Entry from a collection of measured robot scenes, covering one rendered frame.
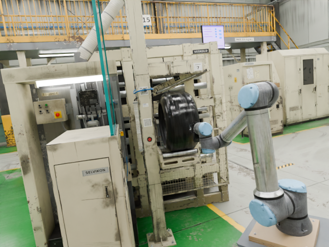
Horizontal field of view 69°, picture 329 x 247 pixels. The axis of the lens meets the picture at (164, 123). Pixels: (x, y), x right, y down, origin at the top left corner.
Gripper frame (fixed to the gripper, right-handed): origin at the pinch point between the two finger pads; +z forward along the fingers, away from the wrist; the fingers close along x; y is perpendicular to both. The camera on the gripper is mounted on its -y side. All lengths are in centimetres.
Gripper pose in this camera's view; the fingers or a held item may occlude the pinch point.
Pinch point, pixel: (192, 130)
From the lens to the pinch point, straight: 200.4
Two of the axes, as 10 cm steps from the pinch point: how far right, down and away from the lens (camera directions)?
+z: -1.6, 0.0, 9.9
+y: -1.3, -9.9, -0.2
